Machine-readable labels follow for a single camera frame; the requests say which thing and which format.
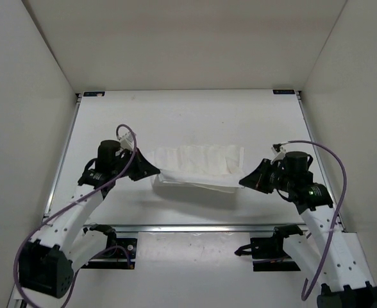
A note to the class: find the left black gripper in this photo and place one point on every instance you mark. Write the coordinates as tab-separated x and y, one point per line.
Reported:
143	167

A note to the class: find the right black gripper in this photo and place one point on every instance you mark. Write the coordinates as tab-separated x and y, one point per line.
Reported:
256	180

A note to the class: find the white pleated skirt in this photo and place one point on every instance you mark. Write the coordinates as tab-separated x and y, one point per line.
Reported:
213	167

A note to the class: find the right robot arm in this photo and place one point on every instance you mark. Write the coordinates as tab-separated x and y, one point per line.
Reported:
331	266

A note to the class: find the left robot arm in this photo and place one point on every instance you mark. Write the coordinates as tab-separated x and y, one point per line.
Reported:
48	261

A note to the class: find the right blue table label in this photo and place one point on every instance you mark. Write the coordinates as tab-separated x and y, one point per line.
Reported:
283	92

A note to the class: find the blue table label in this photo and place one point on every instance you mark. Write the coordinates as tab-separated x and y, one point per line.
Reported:
283	92
93	93

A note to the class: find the left blue table label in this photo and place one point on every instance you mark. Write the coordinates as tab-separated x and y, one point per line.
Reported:
93	93

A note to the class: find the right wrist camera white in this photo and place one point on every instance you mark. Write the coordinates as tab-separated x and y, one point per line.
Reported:
279	152

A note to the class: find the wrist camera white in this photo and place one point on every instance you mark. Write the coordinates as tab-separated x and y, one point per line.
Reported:
126	141
279	152

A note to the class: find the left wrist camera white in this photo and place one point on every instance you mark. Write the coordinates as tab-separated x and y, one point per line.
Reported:
126	141

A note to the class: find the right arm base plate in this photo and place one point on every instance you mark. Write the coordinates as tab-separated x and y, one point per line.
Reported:
267	252

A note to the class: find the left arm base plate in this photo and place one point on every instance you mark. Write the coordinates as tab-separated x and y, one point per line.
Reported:
121	252

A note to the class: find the aluminium table front rail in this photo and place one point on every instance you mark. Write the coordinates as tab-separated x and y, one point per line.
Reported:
125	229

